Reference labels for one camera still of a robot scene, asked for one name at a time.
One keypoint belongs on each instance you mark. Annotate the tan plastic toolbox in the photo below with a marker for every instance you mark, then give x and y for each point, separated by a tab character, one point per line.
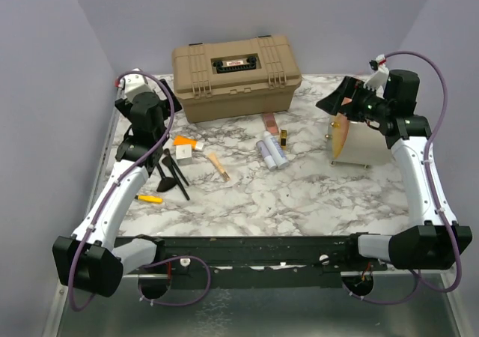
230	79

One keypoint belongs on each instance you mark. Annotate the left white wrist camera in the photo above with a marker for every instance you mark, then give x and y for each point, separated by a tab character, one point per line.
135	84

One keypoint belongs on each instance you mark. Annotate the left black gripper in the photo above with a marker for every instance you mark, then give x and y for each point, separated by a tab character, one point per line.
166	106

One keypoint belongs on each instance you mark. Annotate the pink blush palette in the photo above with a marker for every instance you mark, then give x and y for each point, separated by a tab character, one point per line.
270	123

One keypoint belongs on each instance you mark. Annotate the black round makeup brush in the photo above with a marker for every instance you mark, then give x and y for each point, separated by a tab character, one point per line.
168	162

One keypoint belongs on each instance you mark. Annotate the black thin makeup brush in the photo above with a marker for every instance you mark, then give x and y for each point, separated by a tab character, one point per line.
175	165

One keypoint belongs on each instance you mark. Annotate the white spray bottle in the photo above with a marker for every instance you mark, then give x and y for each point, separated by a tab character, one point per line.
275	150

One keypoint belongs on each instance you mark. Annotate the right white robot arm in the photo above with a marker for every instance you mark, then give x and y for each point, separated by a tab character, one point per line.
434	239

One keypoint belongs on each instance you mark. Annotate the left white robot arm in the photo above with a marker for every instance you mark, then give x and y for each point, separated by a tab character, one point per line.
89	259

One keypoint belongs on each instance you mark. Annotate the lavender small bottle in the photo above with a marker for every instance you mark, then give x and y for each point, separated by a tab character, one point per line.
267	157

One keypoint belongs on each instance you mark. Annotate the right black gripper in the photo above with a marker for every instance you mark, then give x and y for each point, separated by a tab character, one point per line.
333	102

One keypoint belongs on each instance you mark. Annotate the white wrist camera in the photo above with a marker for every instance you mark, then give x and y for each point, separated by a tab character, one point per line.
380	74
135	84

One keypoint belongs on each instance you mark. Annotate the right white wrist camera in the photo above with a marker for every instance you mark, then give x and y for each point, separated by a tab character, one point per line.
380	74

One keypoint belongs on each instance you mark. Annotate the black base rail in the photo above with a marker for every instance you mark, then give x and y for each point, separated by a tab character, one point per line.
264	262

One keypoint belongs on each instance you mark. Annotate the gold black lipstick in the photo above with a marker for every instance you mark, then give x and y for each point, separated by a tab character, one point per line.
283	139

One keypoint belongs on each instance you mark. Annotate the beige concealer tube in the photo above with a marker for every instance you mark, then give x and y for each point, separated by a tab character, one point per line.
219	167

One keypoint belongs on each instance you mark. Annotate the orange white cream tube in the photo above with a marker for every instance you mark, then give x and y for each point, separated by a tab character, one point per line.
193	144

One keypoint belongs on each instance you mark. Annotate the black fan makeup brush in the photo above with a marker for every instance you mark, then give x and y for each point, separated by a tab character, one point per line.
166	183

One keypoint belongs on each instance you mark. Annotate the small white box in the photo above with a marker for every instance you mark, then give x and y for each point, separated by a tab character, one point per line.
183	155

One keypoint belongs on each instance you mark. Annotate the white round makeup organizer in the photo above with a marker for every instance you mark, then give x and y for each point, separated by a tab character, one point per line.
355	143

